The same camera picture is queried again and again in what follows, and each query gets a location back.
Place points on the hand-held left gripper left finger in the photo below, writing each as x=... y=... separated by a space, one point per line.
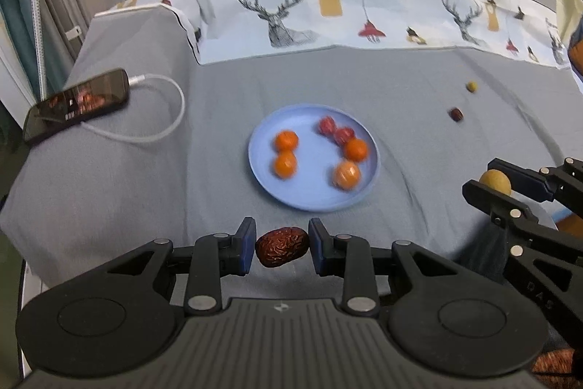
x=247 y=248

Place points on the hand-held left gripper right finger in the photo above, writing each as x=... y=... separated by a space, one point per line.
x=317 y=248

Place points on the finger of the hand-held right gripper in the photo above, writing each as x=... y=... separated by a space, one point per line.
x=483 y=194
x=530 y=180

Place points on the yellow longan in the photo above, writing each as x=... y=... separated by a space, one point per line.
x=471 y=87
x=496 y=180

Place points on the large wrinkled red date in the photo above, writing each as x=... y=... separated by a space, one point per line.
x=282 y=251

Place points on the blue plastic plate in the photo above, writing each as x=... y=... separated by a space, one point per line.
x=314 y=184

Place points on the pale orange tangerine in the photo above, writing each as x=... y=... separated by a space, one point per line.
x=346 y=175

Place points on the small orange tangerine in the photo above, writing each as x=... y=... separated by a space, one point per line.
x=356 y=150
x=287 y=140
x=285 y=165

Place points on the small dark red date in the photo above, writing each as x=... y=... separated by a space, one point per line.
x=456 y=114

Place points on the grey deer print bedsheet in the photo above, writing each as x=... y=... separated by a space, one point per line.
x=182 y=188

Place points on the pale yellow cloth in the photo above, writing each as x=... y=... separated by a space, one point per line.
x=569 y=6

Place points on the black smartphone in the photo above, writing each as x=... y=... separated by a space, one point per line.
x=75 y=106

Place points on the white plastic clip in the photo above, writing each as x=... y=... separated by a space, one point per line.
x=73 y=34

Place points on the teal hanging cloth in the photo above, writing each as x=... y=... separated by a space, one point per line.
x=13 y=6

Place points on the white wardrobe frame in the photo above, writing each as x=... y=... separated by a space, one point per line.
x=9 y=74

